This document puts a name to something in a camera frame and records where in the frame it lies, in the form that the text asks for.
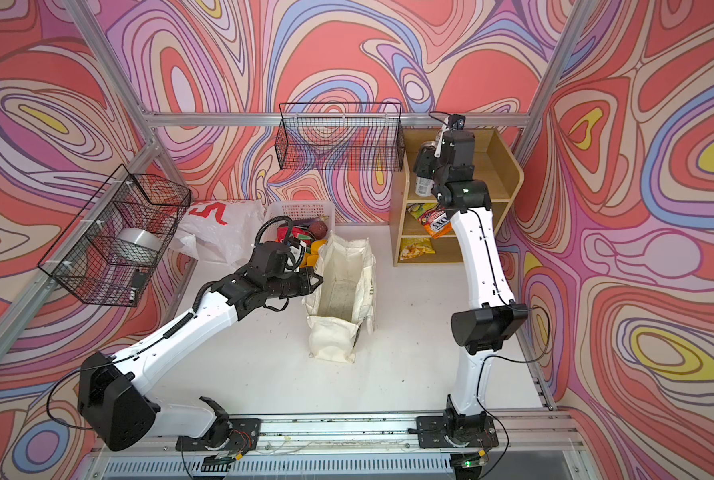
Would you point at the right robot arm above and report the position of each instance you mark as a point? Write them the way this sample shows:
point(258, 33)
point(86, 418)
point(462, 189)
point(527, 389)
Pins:
point(493, 314)

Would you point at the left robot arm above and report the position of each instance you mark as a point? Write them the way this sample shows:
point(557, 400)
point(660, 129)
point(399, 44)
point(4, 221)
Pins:
point(115, 390)

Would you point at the yellow corn chips bag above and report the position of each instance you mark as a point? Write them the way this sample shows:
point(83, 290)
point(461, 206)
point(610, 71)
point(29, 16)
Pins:
point(415, 247)

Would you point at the wooden shelf unit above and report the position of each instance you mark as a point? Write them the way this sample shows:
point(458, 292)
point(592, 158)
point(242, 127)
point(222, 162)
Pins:
point(478, 170)

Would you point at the cream canvas tote bag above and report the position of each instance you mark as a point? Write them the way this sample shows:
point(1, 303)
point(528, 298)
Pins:
point(343, 307)

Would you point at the black wire basket left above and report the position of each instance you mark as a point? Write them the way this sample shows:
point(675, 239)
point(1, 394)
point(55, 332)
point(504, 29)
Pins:
point(131, 220)

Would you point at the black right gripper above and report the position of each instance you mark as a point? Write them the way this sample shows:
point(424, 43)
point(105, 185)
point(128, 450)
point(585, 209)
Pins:
point(423, 160)

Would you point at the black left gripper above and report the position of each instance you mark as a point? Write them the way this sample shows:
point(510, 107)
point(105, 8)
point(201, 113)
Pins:
point(305, 275)

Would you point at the black wire basket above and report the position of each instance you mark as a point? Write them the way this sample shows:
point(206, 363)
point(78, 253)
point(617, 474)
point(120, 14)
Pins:
point(131, 220)
point(340, 136)

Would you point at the white plastic perforated basket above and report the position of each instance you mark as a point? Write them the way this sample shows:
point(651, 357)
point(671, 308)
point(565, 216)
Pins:
point(303, 213)

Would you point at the silver drink can front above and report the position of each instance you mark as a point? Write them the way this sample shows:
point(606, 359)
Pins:
point(425, 165)

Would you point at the white plastic grocery bag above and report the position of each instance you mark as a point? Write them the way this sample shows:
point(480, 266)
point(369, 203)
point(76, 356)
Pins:
point(219, 232)

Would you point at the green snack bag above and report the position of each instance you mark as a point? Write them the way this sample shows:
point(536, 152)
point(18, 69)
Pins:
point(417, 210)

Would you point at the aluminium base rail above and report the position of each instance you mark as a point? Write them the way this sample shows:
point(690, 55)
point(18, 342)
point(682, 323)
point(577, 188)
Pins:
point(531, 445)

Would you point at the black wire basket back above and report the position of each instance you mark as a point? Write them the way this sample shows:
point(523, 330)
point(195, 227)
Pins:
point(340, 136)

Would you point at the dark red toy fruit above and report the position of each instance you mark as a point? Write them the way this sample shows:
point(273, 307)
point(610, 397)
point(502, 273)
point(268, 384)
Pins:
point(318, 229)

